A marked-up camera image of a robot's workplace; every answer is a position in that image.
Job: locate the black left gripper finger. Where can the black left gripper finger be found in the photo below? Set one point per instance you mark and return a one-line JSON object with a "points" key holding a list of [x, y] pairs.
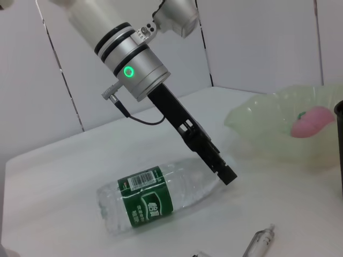
{"points": [[214, 163]]}

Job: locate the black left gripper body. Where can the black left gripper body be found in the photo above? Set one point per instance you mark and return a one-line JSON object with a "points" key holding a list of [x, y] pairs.
{"points": [[174, 109]]}

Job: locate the clear green-label water bottle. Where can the clear green-label water bottle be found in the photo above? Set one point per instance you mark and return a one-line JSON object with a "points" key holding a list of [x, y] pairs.
{"points": [[144, 203]]}

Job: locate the pink peach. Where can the pink peach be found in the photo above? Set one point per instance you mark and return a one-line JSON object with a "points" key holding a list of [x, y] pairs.
{"points": [[311, 123]]}

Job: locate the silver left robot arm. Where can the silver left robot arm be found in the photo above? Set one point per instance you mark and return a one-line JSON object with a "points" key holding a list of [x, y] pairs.
{"points": [[118, 45]]}

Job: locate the green glass fruit plate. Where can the green glass fruit plate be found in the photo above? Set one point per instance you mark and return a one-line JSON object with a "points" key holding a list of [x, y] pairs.
{"points": [[262, 134]]}

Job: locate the clear grey ballpoint pen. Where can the clear grey ballpoint pen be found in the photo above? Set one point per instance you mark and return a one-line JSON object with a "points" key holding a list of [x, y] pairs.
{"points": [[257, 242]]}

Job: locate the black mesh pen holder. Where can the black mesh pen holder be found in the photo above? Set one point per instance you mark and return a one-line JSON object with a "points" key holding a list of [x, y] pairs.
{"points": [[339, 150]]}

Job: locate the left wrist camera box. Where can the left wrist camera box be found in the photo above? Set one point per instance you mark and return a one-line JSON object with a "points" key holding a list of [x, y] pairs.
{"points": [[179, 16]]}

